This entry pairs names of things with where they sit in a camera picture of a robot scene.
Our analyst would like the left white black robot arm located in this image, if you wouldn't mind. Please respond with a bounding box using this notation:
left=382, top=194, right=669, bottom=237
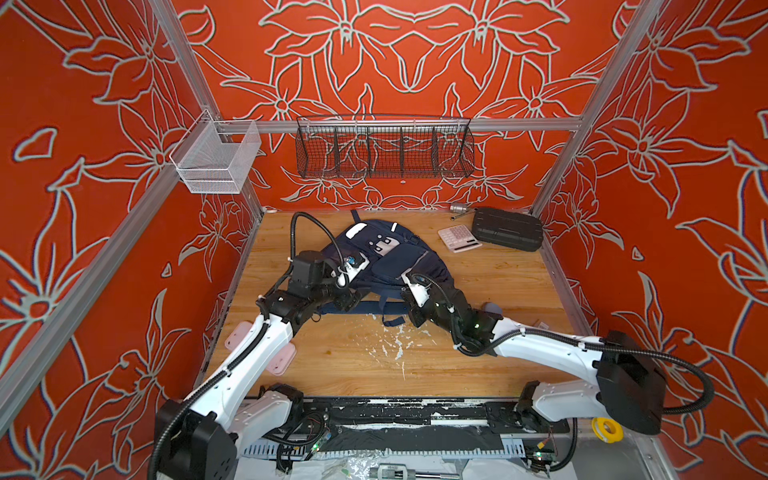
left=147, top=233, right=371, bottom=479

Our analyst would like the white wire mesh basket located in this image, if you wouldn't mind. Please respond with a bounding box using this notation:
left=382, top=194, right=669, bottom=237
left=170, top=109, right=262, bottom=194

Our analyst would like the pink calculator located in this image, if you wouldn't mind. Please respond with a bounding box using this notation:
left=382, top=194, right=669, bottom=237
left=438, top=225, right=482, bottom=253

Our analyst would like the black wire wall basket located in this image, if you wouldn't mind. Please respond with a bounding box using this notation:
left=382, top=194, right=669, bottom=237
left=295, top=113, right=477, bottom=180

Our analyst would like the yellow tape roll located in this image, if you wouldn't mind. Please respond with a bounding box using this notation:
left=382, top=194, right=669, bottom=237
left=591, top=417, right=624, bottom=444

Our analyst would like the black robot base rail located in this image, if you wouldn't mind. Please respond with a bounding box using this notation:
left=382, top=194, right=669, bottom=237
left=248, top=395, right=571, bottom=457

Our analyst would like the black plastic tool case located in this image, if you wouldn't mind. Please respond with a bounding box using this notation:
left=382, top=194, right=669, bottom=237
left=471, top=207, right=544, bottom=252

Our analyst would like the pink case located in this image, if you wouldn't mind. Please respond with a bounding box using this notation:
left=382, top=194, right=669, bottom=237
left=222, top=316, right=296, bottom=377

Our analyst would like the grey pencil pouch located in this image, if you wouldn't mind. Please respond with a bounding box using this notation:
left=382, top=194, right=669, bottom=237
left=482, top=302, right=503, bottom=317

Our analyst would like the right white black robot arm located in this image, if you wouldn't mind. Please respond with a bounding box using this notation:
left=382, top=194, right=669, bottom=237
left=402, top=272, right=715, bottom=435

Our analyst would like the navy blue student backpack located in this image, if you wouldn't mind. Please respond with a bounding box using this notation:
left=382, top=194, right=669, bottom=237
left=322, top=215, right=455, bottom=326

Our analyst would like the small silver metal cylinder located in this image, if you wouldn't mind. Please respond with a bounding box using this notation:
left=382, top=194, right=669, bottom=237
left=449, top=203, right=474, bottom=220

